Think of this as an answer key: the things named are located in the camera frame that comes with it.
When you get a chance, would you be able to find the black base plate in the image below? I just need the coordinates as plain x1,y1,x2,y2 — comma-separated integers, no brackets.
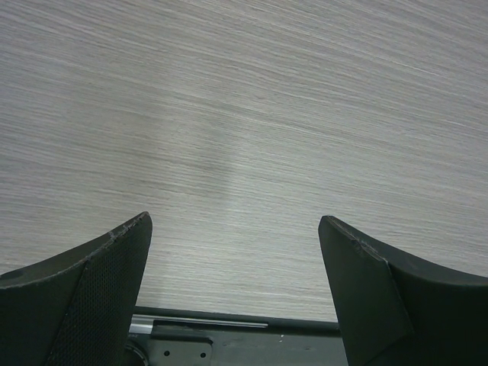
122,307,348,366

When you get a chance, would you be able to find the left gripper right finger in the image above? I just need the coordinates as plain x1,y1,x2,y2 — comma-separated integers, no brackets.
318,216,487,365

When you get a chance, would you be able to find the aluminium rail bar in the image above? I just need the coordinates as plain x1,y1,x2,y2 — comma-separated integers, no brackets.
130,318,268,335

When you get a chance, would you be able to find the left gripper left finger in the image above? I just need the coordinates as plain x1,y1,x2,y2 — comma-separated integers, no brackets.
1,212,153,365

